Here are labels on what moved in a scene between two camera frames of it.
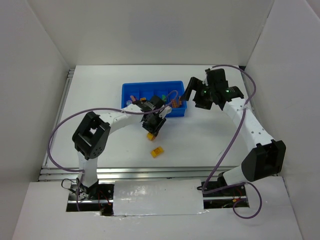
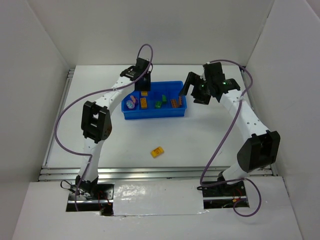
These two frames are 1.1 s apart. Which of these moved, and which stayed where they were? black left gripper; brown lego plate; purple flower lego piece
Moved: black left gripper
Stayed: purple flower lego piece; brown lego plate
